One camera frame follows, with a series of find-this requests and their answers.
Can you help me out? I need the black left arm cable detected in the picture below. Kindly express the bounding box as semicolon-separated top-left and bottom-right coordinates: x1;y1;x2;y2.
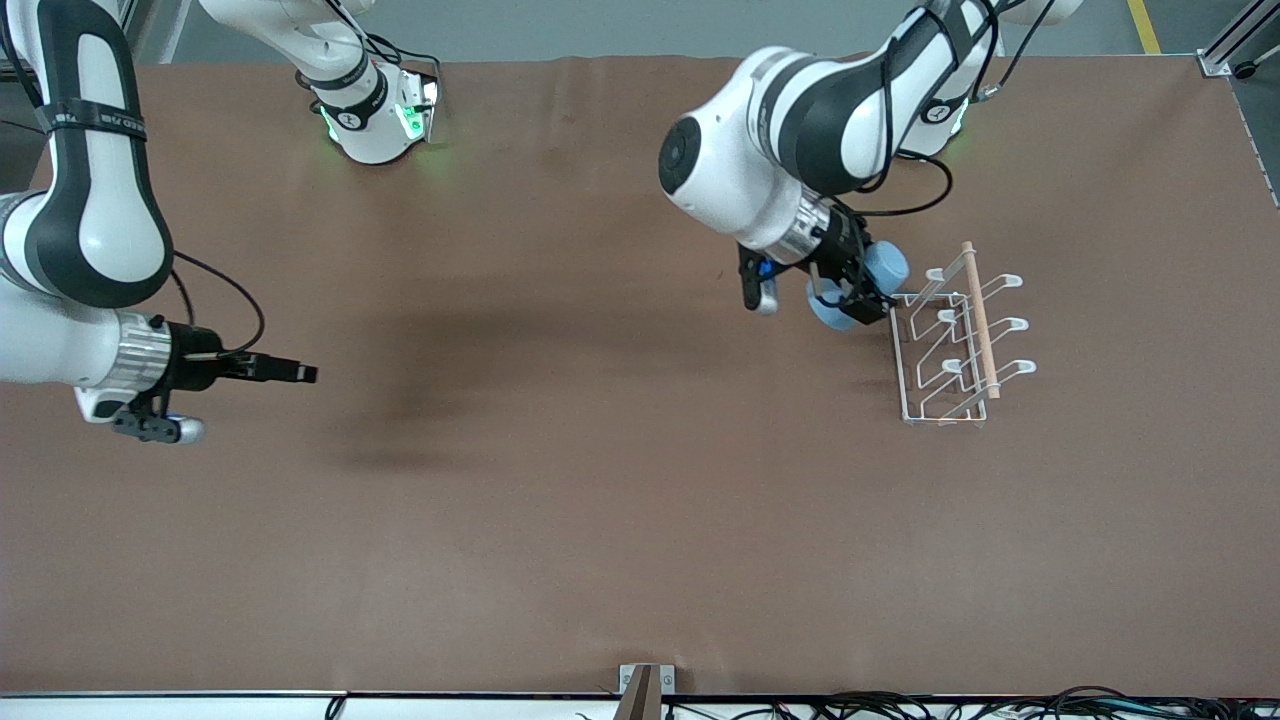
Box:
850;0;1063;220

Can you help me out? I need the aluminium frame profile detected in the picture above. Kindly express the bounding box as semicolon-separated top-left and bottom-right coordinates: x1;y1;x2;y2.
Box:
1196;0;1280;81

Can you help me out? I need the white wire cup holder rack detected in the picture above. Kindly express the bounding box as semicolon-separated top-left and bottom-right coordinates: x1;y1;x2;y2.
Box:
888;241;1038;428

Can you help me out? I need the black cable bundle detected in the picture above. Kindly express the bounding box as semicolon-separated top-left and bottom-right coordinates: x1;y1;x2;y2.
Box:
665;685;1280;720

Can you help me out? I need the grey metal camera mount bracket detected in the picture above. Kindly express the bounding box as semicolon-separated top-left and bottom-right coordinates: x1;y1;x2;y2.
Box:
618;664;677;720

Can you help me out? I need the black right arm base cable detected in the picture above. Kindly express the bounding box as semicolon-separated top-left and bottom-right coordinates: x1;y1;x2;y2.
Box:
318;0;443;87

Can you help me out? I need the blue plastic cup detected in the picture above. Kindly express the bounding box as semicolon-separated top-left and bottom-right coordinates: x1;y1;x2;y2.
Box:
806;240;912;334

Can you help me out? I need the brown table cover sheet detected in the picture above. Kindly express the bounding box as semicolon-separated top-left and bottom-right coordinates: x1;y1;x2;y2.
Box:
0;52;1280;698

